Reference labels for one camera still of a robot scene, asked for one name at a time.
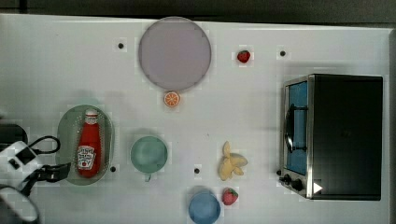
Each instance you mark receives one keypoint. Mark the green oval strainer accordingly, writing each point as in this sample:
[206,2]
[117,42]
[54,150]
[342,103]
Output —
[69,132]

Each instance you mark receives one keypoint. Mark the green mug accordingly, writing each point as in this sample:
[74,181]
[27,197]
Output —
[149,155]

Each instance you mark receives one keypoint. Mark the black toaster oven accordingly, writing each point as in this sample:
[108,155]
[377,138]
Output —
[332,137]

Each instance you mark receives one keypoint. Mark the grey round plate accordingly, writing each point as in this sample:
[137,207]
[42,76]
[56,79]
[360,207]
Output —
[174,53]

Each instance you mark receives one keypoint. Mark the blue bowl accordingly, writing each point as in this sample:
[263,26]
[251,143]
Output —
[204,207]

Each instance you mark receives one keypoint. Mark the red strawberry near plate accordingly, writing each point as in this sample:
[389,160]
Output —
[243,56]

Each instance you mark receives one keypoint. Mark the red ketchup bottle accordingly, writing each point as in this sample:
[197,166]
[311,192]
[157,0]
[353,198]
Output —
[89,146]

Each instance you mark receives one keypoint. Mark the orange slice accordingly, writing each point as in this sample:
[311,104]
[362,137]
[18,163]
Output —
[171,99]

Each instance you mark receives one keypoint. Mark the peeled banana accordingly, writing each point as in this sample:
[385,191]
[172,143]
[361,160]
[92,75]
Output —
[231,163]

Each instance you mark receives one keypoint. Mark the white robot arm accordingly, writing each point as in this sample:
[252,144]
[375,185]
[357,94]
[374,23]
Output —
[20,170]

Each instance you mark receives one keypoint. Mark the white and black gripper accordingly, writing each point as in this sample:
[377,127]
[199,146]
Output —
[49,173]

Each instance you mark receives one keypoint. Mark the red strawberry near bowl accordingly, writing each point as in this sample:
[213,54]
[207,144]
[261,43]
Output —
[229,196]

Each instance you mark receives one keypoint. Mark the large black cylinder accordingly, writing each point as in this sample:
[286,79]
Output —
[11,133]

